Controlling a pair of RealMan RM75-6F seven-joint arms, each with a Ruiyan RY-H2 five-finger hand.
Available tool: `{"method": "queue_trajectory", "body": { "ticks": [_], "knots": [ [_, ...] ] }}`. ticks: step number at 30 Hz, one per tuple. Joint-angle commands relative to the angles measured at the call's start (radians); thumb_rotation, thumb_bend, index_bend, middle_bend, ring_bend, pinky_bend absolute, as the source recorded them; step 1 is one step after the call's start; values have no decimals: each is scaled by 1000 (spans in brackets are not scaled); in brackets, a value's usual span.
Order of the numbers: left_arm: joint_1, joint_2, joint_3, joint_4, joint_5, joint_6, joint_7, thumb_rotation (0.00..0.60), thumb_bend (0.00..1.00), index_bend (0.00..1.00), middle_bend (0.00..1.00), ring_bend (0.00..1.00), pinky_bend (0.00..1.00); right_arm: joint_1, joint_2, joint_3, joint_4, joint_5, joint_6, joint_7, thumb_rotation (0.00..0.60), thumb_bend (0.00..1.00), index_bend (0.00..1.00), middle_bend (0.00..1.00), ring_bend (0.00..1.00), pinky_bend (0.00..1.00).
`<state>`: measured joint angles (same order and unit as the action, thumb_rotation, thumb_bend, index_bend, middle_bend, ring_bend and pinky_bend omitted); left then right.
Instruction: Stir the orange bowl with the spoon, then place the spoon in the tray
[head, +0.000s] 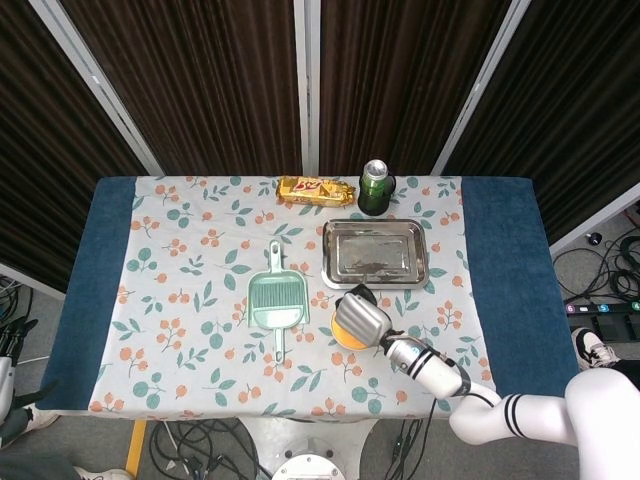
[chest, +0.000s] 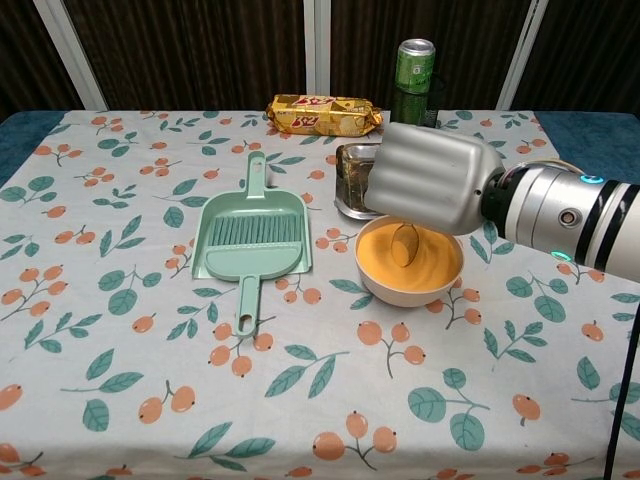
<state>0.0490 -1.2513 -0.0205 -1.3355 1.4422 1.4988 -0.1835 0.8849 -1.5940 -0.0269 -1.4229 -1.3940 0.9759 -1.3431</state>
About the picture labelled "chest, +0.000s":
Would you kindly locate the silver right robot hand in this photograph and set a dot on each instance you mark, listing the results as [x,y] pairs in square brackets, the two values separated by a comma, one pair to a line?
[430,175]

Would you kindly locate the metal spoon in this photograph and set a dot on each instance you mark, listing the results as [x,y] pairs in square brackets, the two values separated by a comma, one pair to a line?
[402,250]

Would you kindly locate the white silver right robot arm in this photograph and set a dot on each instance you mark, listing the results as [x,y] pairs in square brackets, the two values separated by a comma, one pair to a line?
[555,215]

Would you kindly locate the stainless steel tray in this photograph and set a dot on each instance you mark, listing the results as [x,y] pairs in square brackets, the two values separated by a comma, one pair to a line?
[355,185]

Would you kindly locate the cream round bowl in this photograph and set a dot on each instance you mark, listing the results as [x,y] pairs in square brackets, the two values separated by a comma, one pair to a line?
[400,299]

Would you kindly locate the mint green hand brush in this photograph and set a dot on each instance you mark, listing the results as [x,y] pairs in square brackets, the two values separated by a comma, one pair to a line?
[250,260]

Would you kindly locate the floral tablecloth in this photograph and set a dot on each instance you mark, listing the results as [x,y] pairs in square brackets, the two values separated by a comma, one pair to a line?
[150,300]

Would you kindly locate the black mesh cup holder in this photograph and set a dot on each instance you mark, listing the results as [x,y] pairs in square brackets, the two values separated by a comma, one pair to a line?
[436,107]

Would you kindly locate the yellow powder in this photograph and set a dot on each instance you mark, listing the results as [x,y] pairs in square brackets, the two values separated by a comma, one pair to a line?
[435,265]

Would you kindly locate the green drink can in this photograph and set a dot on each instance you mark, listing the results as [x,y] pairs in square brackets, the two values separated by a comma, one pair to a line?
[416,65]

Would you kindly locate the yellow biscuit packet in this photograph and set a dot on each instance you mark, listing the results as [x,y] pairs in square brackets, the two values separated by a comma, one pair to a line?
[325,117]

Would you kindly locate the dark ribbed partition panel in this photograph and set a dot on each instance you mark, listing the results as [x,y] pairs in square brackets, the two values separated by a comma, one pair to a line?
[585,55]
[370,45]
[190,50]
[20,60]

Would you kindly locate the mint green dustpan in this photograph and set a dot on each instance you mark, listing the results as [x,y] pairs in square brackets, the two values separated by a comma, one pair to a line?
[252,202]

